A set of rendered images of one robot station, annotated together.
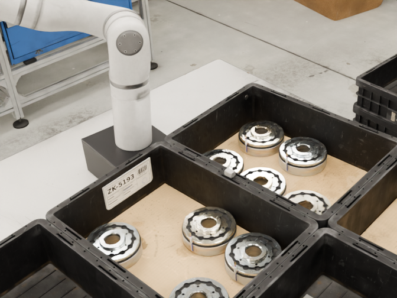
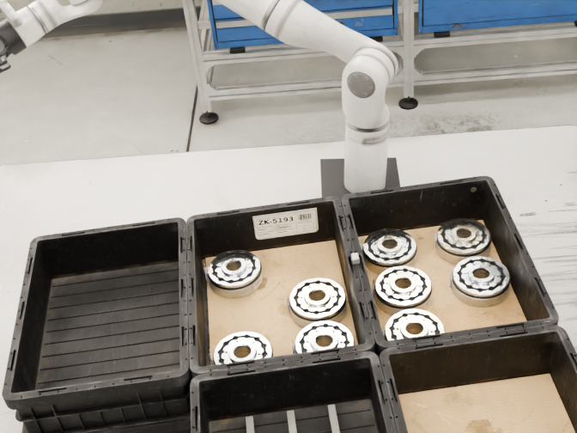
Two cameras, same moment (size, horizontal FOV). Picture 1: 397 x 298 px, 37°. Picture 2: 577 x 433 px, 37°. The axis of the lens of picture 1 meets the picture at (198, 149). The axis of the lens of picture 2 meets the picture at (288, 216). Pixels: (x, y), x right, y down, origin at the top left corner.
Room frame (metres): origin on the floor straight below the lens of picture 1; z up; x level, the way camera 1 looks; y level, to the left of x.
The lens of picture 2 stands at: (-0.02, -0.73, 1.99)
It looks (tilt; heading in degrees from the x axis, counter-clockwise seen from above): 40 degrees down; 42
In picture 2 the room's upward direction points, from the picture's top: 7 degrees counter-clockwise
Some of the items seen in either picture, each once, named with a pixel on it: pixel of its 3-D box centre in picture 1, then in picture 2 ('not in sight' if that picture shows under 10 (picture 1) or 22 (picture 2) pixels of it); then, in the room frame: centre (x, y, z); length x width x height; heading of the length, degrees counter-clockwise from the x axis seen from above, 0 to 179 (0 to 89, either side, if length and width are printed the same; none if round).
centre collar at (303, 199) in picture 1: (305, 206); (414, 329); (0.85, -0.20, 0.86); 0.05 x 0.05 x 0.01
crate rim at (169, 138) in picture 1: (281, 145); (440, 257); (0.98, -0.17, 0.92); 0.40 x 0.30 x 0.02; 44
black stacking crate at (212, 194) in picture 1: (180, 245); (275, 301); (0.77, 0.05, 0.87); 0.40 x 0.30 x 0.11; 44
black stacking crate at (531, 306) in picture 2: (280, 165); (439, 277); (0.98, -0.17, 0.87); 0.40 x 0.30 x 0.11; 44
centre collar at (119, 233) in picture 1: (112, 239); (233, 266); (0.80, 0.17, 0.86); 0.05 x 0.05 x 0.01
